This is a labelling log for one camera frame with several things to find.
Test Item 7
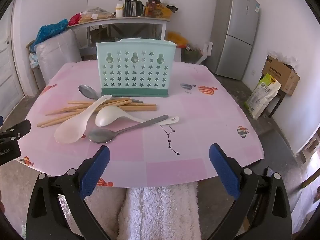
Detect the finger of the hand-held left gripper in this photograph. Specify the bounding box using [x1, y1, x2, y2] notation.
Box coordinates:
[0, 119, 32, 144]

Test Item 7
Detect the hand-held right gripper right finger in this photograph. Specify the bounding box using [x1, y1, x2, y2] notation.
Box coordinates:
[209, 143, 292, 240]

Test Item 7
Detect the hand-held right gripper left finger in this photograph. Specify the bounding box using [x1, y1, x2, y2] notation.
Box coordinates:
[26, 145, 118, 240]

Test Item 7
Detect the metal spoon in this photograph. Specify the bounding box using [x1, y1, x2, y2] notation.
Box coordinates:
[78, 84, 144, 104]
[89, 114, 169, 144]

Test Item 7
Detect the white plastic ladle spoon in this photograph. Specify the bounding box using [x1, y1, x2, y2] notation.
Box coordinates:
[95, 105, 180, 127]

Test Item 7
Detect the pile of wooden chopsticks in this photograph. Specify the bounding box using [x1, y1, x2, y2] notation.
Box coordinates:
[37, 99, 157, 128]

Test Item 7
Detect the mint green utensil holder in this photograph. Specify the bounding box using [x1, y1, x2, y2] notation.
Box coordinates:
[96, 39, 177, 98]

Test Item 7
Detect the white door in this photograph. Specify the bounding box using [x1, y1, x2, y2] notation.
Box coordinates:
[0, 5, 25, 110]

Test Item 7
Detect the white fluffy cloth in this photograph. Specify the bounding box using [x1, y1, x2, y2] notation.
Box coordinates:
[85, 181, 202, 240]

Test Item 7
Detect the bedding in clear bag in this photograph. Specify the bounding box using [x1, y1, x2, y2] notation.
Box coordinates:
[35, 30, 82, 85]

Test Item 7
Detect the green and white rice bag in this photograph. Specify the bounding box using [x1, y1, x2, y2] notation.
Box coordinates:
[244, 73, 282, 120]

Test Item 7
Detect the dark wooden stool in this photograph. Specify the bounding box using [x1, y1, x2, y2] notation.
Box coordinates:
[269, 89, 287, 118]

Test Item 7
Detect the blue plastic bag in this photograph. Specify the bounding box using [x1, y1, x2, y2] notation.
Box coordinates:
[35, 19, 69, 46]

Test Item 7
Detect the large cardboard box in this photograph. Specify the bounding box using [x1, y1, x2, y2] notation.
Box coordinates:
[261, 55, 300, 97]

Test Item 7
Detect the red plastic bag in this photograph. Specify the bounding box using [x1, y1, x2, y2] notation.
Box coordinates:
[68, 12, 82, 26]

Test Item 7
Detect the dark green bag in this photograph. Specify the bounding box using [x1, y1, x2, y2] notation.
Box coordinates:
[184, 47, 202, 63]

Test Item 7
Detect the white plastic stool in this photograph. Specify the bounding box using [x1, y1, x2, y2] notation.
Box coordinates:
[196, 41, 213, 65]

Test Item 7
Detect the silver refrigerator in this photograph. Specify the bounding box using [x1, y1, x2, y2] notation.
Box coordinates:
[209, 0, 260, 81]

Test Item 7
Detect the clear bag of snacks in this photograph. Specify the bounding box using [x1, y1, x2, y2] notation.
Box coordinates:
[79, 6, 114, 23]

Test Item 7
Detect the yellow plastic bag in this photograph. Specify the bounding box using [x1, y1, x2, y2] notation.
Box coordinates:
[167, 31, 189, 48]

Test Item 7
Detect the white desk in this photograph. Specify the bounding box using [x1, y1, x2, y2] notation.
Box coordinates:
[67, 16, 171, 55]

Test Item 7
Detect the white bottle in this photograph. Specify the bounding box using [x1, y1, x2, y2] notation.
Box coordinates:
[115, 0, 124, 18]

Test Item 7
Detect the black kettle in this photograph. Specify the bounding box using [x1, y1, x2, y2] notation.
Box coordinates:
[131, 0, 143, 17]

